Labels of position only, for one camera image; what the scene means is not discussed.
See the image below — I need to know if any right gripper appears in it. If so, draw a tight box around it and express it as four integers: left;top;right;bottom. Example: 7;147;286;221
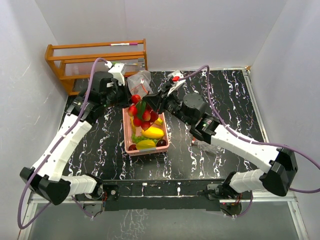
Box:
144;84;193;127

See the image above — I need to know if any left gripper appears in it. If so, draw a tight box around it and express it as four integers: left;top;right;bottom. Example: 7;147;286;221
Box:
102;80;136;109

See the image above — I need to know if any red strawberry bunch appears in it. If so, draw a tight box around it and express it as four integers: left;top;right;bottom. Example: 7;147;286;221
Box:
127;94;159;131

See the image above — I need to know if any clear zip bag orange zipper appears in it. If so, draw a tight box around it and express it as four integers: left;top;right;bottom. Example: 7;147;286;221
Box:
126;70;153;97

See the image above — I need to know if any green grape bunch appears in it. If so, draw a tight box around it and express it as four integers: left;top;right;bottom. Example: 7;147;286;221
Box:
131;133;148;144

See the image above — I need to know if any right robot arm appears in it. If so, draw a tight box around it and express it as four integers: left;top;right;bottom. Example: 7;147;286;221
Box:
142;93;298;199

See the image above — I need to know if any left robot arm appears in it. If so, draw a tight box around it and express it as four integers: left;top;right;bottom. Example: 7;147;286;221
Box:
20;71;130;205

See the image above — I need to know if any yellow banana bunch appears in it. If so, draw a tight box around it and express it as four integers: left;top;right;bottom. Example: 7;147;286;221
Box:
129;117;164;133

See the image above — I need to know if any yellow mango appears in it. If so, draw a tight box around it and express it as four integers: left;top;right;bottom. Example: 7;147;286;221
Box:
141;126;165;140

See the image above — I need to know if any green marker pen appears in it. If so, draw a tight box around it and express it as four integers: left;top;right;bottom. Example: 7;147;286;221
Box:
124;62;139;66

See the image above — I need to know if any pink plastic basket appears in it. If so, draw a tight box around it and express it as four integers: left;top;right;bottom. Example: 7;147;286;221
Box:
122;108;170;156

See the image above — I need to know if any dark red plum right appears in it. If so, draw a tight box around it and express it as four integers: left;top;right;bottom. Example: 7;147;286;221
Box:
156;139;167;147

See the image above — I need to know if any dark red plum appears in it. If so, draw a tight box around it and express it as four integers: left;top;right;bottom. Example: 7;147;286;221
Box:
156;139;167;147
128;144;137;151

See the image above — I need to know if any yellow starfruit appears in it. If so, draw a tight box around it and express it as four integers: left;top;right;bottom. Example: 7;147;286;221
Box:
135;139;156;150

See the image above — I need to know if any dark red plum left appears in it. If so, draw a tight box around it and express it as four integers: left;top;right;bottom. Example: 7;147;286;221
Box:
128;144;137;151

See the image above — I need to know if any pink white marker pen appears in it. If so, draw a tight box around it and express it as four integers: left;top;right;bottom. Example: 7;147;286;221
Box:
110;42;138;47

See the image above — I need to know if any wooden shelf rack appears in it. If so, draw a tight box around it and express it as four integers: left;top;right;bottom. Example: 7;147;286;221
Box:
44;38;148;96

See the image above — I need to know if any black base bar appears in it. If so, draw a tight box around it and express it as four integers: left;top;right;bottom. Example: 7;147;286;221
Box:
103;179;237;211

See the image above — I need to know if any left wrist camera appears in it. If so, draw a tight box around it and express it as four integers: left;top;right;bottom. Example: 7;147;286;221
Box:
105;61;126;86

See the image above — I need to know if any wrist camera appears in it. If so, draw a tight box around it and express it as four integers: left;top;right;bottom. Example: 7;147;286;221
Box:
105;61;126;86
167;70;186;96

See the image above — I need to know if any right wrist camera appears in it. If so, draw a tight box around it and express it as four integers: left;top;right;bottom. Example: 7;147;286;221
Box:
167;70;186;96

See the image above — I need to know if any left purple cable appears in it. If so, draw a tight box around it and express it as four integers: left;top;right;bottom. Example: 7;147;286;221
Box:
17;57;113;230

